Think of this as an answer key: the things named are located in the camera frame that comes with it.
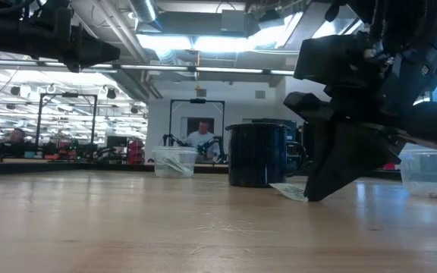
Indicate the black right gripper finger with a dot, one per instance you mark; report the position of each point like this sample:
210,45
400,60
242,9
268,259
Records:
355,159
312,163

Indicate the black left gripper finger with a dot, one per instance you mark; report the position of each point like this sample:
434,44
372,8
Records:
93,43
89,58

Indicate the black background robot arm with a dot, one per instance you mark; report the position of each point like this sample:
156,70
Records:
209,144
173,139

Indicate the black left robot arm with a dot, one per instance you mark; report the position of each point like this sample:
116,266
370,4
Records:
6,38

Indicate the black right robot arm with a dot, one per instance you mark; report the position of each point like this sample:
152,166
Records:
423,57

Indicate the small red box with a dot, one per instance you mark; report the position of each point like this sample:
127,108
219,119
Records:
389,166

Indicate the black speckled enamel mug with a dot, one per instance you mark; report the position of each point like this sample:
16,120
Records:
256,155

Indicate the large clear plastic container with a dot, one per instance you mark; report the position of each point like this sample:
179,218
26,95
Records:
427,178

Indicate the small black monitor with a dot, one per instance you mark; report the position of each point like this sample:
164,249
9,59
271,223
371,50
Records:
117,141

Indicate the black robot workstation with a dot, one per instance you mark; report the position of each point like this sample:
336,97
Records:
70,149

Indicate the seated person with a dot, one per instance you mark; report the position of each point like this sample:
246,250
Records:
16,135

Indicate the red storage bins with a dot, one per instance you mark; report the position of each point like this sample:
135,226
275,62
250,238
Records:
136,151

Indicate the standing person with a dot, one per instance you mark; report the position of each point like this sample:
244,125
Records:
199,138

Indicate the small clear plastic container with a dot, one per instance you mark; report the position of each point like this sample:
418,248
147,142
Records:
175,151

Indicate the long tube ceiling light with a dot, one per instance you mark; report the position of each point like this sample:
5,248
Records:
226,69

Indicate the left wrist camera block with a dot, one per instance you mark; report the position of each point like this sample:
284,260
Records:
55,11

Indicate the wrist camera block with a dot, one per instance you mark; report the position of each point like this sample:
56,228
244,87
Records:
336,60
55,11

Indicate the black gantry frame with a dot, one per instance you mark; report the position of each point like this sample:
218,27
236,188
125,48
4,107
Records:
66,95
197,101

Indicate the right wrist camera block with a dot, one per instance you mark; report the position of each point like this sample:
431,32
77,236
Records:
336,60

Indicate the silver round ventilation duct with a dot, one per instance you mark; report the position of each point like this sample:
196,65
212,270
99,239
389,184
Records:
142,9

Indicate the black table edge rail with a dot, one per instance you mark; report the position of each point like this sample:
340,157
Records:
89,167

